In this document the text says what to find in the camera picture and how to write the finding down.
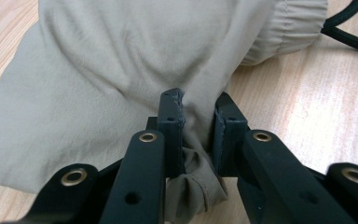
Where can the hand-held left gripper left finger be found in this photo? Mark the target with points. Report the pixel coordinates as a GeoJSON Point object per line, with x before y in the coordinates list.
{"type": "Point", "coordinates": [171, 124]}

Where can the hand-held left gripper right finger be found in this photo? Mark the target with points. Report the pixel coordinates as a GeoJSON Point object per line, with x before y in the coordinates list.
{"type": "Point", "coordinates": [228, 133]}

